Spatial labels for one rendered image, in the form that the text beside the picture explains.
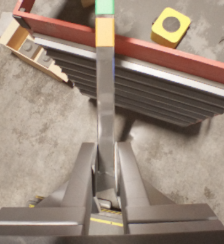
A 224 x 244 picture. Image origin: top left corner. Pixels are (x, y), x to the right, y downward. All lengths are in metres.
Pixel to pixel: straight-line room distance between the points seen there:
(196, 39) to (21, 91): 1.41
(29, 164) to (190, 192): 1.23
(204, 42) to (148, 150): 0.95
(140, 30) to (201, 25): 0.16
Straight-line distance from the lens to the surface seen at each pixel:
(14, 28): 1.63
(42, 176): 1.51
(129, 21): 0.55
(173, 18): 0.52
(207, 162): 1.46
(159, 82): 0.59
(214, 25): 0.59
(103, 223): 1.11
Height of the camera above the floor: 1.34
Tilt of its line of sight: 81 degrees down
